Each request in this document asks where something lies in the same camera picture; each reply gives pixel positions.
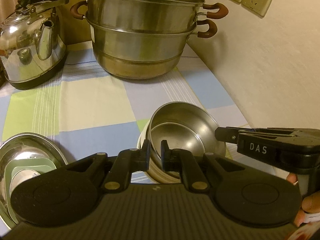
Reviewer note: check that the red patterned cloth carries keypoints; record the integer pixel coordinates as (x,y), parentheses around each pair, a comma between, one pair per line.
(308,231)

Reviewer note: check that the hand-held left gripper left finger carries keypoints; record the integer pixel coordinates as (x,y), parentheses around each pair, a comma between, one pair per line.
(147,155)

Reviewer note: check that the round steel plate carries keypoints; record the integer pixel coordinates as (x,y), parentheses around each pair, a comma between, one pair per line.
(27,145)

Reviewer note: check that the person's right hand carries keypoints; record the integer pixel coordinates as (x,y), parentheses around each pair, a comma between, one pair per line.
(310,205)

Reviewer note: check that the white floral bowl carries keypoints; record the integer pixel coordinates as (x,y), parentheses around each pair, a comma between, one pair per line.
(160,172)

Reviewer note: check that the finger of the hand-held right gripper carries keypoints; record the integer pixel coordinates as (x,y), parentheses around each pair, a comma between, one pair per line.
(226,135)

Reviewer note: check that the steel bowl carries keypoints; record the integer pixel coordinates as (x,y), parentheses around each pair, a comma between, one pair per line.
(190,120)

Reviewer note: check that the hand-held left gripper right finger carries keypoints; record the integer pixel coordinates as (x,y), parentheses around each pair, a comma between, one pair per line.
(164,155)

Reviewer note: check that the steel steamer pot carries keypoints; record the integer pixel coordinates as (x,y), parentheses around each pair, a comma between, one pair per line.
(140,45)

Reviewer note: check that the steel kettle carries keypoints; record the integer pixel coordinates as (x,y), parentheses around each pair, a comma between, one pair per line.
(30,52)

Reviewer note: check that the small green square plate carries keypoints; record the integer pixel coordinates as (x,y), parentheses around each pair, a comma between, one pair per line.
(30,169)

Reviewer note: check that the checkered tablecloth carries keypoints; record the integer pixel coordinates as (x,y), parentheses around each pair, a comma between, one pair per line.
(100,100)

